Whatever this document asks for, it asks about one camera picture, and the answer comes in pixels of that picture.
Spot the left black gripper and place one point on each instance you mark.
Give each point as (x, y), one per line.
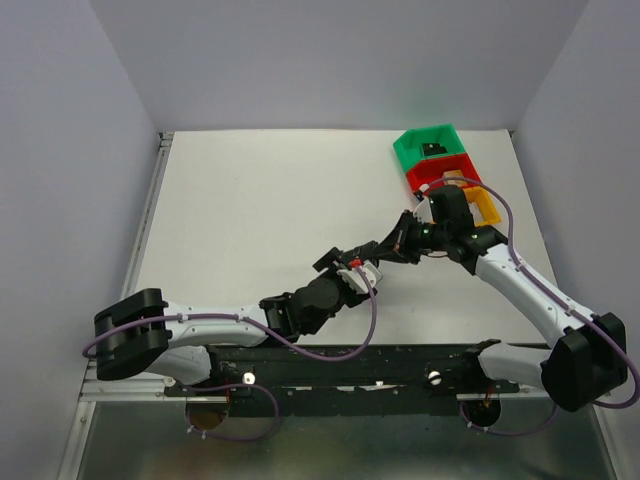
(343, 263)

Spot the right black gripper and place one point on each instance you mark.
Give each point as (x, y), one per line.
(407, 235)

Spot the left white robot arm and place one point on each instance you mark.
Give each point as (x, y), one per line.
(146, 333)

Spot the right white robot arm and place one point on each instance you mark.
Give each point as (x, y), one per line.
(586, 354)

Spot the red plastic bin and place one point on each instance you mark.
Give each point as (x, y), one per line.
(430, 170)

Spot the yellow plastic bin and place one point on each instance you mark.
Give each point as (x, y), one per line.
(481, 206)

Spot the white box in red bin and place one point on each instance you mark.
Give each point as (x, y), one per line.
(452, 174)

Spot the green plastic bin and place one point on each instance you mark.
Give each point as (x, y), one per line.
(416, 145)

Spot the black part in green bin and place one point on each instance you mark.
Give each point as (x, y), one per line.
(433, 149)

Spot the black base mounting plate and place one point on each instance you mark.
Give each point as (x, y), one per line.
(383, 380)

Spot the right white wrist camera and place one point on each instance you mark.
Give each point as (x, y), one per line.
(422, 210)

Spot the aluminium extrusion rail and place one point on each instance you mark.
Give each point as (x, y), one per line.
(139, 242)

